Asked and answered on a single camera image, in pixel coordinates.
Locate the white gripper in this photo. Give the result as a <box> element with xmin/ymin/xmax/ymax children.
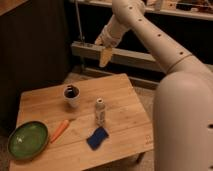
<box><xmin>95</xmin><ymin>26</ymin><xmax>121</xmax><ymax>67</ymax></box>

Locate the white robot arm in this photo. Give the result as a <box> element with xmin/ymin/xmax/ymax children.
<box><xmin>96</xmin><ymin>0</ymin><xmax>213</xmax><ymax>171</ymax></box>

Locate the grey metal beam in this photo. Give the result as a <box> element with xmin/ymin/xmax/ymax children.
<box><xmin>71</xmin><ymin>41</ymin><xmax>162</xmax><ymax>72</ymax></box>

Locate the white cup with dark content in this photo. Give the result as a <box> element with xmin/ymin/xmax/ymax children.
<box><xmin>63</xmin><ymin>85</ymin><xmax>80</xmax><ymax>108</ymax></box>

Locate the small white bottle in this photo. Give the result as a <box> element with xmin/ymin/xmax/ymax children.
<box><xmin>95</xmin><ymin>98</ymin><xmax>105</xmax><ymax>126</ymax></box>

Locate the metal vertical pole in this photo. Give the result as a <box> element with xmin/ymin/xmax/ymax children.
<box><xmin>74</xmin><ymin>0</ymin><xmax>85</xmax><ymax>44</ymax></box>

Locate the wooden table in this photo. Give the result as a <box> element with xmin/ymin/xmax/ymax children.
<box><xmin>9</xmin><ymin>74</ymin><xmax>153</xmax><ymax>171</ymax></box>

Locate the orange carrot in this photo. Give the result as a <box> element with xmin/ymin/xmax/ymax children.
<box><xmin>50</xmin><ymin>120</ymin><xmax>70</xmax><ymax>143</ymax></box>

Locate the blue sponge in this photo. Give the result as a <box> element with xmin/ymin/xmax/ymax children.
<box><xmin>86</xmin><ymin>127</ymin><xmax>109</xmax><ymax>150</ymax></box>

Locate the upper shelf with clutter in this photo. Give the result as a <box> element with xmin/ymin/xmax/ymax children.
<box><xmin>69</xmin><ymin>0</ymin><xmax>213</xmax><ymax>21</ymax></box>

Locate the green bowl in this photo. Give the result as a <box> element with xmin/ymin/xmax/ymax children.
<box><xmin>7</xmin><ymin>121</ymin><xmax>49</xmax><ymax>161</ymax></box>

